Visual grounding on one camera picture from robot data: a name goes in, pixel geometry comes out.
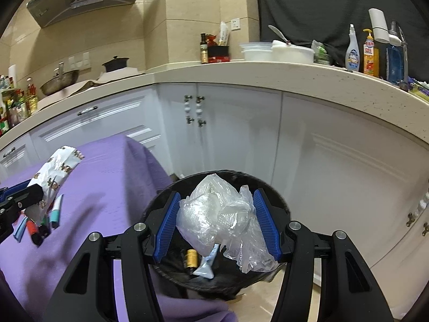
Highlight white wall switches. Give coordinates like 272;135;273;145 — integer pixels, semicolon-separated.
69;52;90;68

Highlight green item in plastic bag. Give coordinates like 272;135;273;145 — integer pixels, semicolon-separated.
312;39;333;66

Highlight clear plastic container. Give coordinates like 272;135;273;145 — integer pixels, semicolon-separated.
239;42;273;63

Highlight white bear-printed bag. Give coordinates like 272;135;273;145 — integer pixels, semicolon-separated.
25;145;86;224

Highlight clear plastic bag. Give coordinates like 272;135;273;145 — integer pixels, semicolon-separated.
176;173;279;273

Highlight purple tablecloth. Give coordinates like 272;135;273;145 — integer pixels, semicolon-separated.
0;136;238;322

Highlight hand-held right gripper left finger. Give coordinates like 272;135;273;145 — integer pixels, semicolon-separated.
42;191;183;322

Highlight blue pump bottle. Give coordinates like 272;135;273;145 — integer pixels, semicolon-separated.
385;20;408;86

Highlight beige stove cover sheet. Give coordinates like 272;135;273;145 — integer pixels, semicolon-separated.
50;69;146;97

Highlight black round trash bin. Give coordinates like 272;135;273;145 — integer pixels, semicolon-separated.
141;169;290;301

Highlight red marker with black cap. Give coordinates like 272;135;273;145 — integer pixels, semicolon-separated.
26;219;44;246

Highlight light blue marker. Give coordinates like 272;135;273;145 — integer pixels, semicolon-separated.
13;216;29;242

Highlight beige stone countertop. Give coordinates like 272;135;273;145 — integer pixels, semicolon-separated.
0;60;429;151

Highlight steel range hood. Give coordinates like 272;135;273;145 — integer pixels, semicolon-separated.
27;0;155;29

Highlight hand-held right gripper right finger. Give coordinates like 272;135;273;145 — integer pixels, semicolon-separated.
253;189;394;322

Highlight dark sauce bottle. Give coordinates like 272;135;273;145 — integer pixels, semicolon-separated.
200;33;209;65

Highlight white spray bottle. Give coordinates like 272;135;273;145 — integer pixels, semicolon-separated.
345;24;361;72

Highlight red black box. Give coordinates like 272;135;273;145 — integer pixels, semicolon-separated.
208;45;232;64

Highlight yellow purple sponge pack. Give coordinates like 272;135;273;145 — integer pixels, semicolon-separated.
407;77;429;103

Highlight group of condiment bottles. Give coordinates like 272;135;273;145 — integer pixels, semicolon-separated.
0;74;40;138

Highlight white packet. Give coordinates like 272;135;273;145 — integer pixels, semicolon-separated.
218;22;231;46

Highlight white faucet filter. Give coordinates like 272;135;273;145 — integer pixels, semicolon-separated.
369;8;402;46

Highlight grey spoon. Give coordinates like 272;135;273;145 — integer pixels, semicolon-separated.
268;25;291;46

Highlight white lidded bowl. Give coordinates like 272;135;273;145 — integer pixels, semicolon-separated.
271;40;316;65

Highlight yellow thread spool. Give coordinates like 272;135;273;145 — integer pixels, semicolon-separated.
186;249;199;276

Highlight steel wok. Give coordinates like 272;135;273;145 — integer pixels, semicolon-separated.
40;62;81;96

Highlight white marker with teal cap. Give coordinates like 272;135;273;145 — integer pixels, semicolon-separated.
50;195;64;230

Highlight black lidded pot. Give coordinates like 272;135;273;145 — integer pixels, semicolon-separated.
102;56;130;73

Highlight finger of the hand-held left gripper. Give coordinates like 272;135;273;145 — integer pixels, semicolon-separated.
0;179;32;196
0;184;45;242

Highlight dark marker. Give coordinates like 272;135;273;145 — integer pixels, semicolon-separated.
38;215;51;239

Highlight yellow dish soap bottle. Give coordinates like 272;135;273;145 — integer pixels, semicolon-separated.
363;28;380;78

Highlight black curtain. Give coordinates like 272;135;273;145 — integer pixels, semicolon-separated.
255;0;429;81

